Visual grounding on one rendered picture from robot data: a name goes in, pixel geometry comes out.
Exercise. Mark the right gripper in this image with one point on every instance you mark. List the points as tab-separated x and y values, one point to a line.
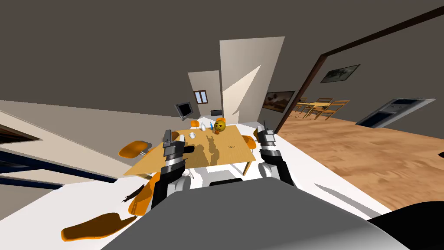
267	140

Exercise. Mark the brown framed window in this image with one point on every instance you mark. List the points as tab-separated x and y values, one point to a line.
201	97

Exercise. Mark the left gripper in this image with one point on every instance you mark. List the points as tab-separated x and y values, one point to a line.
173	148

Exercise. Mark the black flat screen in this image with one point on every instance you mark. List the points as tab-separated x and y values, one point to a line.
184	110

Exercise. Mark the white bottle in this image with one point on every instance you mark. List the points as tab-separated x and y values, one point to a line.
203	126

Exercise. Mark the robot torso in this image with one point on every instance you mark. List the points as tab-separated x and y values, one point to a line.
242	222

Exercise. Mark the grey cabinet with dark panels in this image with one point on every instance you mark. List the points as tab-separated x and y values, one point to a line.
392	113

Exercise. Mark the dark grey framed picture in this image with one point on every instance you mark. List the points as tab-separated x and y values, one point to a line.
339	73

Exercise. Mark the yellow face ball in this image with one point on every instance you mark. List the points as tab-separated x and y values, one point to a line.
220	126

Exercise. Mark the small black box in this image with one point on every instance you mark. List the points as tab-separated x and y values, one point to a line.
216	113

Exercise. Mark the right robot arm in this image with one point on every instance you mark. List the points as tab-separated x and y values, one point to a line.
275	166

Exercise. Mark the white mug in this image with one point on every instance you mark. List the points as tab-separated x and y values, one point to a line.
192	135

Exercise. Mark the light wooden table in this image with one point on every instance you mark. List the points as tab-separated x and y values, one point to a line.
222	152

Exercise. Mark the wooden dining table with chairs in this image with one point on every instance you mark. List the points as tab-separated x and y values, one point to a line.
321	105

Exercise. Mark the brown landscape picture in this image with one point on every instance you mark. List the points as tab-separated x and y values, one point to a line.
277	101

